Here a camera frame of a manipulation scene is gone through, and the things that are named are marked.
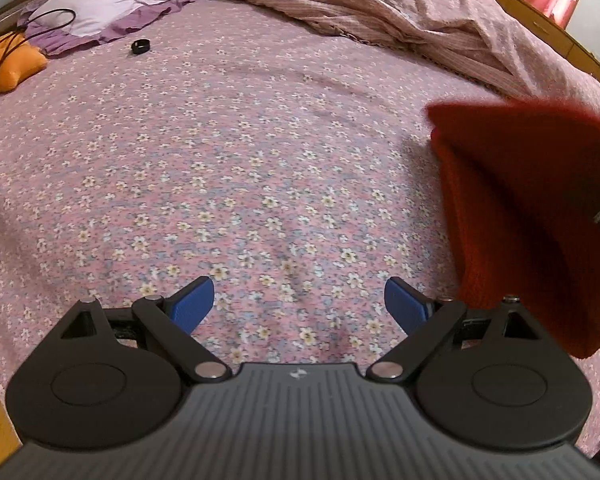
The lilac ruffled pillow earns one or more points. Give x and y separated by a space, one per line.
105 0

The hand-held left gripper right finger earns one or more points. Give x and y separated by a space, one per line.
405 302

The orange cushion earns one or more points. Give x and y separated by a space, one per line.
15 67

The red knit cardigan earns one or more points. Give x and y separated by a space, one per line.
530 185

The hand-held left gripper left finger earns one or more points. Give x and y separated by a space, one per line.
195 300

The pink floral bedsheet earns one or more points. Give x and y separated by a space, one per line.
230 135

